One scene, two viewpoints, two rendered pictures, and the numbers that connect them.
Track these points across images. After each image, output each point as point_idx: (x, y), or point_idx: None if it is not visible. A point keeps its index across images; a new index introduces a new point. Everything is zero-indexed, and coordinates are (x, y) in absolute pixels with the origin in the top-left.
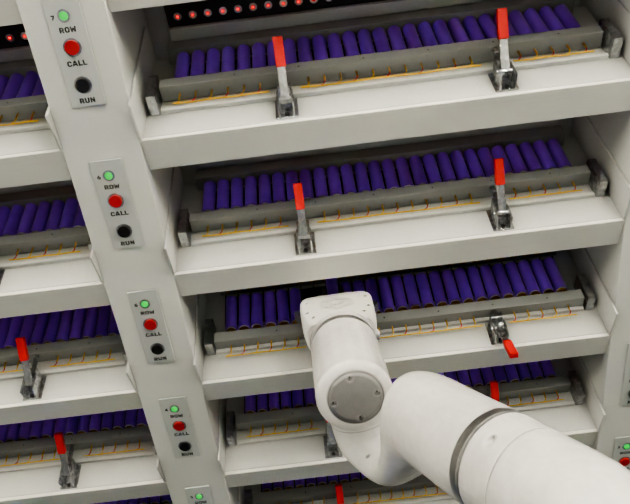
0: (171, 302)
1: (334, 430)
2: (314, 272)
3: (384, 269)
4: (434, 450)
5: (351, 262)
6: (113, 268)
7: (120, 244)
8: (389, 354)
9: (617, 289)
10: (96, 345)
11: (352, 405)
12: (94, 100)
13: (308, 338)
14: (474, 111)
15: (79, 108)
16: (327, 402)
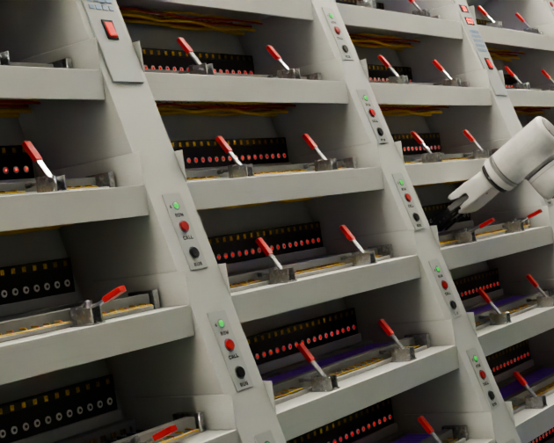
0: (409, 184)
1: (546, 171)
2: (447, 174)
3: (466, 177)
4: None
5: (456, 168)
6: (382, 156)
7: (381, 140)
8: (492, 237)
9: (537, 195)
10: (366, 250)
11: None
12: (350, 57)
13: (484, 177)
14: (455, 93)
15: (346, 61)
16: (547, 129)
